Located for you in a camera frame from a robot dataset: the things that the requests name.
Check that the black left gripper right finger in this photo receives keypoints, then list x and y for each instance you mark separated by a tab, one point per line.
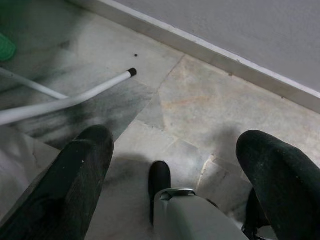
282	180

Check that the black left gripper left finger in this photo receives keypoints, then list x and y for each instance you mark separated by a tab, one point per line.
72	180

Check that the white table leg, black cap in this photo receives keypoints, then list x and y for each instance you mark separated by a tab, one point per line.
75	97

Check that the black robot foot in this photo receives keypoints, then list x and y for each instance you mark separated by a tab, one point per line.
159	177

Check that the grey robot leg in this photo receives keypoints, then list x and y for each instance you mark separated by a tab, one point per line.
190	217

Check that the green plastic object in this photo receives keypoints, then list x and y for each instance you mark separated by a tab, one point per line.
6	48

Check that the white marble skirting board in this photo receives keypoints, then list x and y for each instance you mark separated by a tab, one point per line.
200	42

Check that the white table frame tube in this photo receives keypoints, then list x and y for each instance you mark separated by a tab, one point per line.
32	85

